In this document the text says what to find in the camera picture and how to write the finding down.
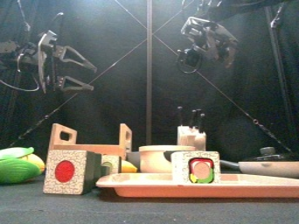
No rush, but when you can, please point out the sushi block green centre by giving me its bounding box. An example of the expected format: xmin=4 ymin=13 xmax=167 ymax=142
xmin=100 ymin=154 xmax=122 ymax=177

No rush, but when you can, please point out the sushi block red centre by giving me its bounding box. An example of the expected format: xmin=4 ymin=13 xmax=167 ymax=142
xmin=41 ymin=149 xmax=104 ymax=196

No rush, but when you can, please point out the sushi block multicolour centre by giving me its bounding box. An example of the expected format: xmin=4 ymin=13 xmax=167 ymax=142
xmin=171 ymin=150 xmax=221 ymax=185

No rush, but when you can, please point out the wooden toy crate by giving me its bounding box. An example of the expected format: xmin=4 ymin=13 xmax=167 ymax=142
xmin=48 ymin=122 xmax=134 ymax=161

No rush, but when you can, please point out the grey toy saucepan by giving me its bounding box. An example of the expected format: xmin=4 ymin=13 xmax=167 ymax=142
xmin=125 ymin=150 xmax=141 ymax=170

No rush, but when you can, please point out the yellow toy fruit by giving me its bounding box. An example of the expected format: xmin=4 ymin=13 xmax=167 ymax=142
xmin=120 ymin=159 xmax=138 ymax=174

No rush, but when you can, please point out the white toy knife block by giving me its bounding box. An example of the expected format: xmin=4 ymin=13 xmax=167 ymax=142
xmin=176 ymin=124 xmax=208 ymax=152

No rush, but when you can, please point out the green yellow toy corn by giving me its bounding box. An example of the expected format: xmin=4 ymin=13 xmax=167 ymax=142
xmin=0 ymin=146 xmax=46 ymax=185

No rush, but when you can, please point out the cream toy pot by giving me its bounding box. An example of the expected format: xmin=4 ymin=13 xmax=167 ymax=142
xmin=137 ymin=144 xmax=197 ymax=174

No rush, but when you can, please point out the dark pan lid with knob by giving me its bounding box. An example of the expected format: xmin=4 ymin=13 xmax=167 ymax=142
xmin=243 ymin=146 xmax=299 ymax=163

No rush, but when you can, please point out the pink toy tray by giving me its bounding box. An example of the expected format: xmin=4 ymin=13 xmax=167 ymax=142
xmin=94 ymin=171 xmax=299 ymax=200

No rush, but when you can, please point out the grey toy frying pan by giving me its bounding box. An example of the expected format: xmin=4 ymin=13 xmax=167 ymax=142
xmin=219 ymin=159 xmax=299 ymax=179

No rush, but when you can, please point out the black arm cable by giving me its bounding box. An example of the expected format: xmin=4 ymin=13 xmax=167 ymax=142
xmin=0 ymin=52 xmax=42 ymax=93

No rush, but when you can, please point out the slanted metal frame pole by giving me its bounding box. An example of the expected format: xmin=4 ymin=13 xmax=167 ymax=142
xmin=264 ymin=5 xmax=295 ymax=147

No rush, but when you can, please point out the vertical metal frame pole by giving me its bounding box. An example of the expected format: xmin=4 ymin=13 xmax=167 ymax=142
xmin=144 ymin=0 xmax=155 ymax=146

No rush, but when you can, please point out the black handled toy knife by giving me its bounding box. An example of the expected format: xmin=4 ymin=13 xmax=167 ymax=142
xmin=195 ymin=108 xmax=201 ymax=130
xmin=188 ymin=108 xmax=197 ymax=130
xmin=199 ymin=113 xmax=207 ymax=135
xmin=176 ymin=106 xmax=183 ymax=127

